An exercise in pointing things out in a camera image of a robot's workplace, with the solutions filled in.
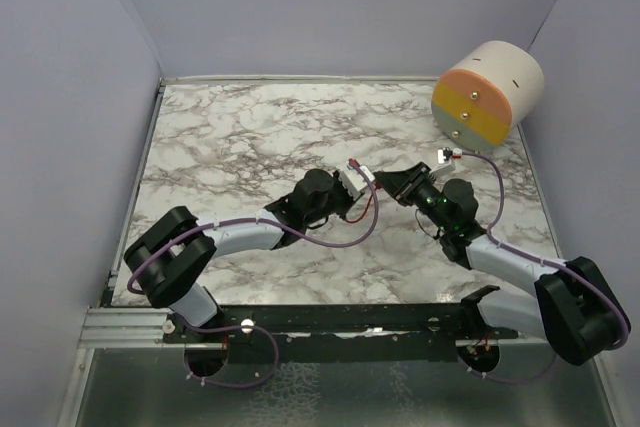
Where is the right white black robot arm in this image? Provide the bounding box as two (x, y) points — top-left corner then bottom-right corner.
(374, 163), (631, 366)

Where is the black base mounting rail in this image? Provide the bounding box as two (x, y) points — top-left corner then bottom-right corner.
(163, 303), (517, 364)

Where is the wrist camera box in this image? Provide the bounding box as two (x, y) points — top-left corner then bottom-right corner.
(339, 159), (375, 201)
(430, 147), (463, 180)

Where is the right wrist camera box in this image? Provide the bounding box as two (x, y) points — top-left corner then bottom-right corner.
(430, 147), (463, 180)

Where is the red padlock with cable shackle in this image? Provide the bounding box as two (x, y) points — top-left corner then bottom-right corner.
(344, 181), (381, 224)

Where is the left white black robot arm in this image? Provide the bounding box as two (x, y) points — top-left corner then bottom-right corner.
(124, 161), (375, 342)

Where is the aluminium frame extrusion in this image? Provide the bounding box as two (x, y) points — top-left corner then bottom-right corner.
(78, 307), (169, 349)

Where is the cylinder with striped face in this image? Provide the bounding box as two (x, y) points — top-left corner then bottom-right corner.
(431, 40), (545, 152)

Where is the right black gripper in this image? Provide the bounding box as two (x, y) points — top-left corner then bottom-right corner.
(373, 162), (451, 233)

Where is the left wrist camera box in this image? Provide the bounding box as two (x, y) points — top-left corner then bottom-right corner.
(339, 159), (375, 201)

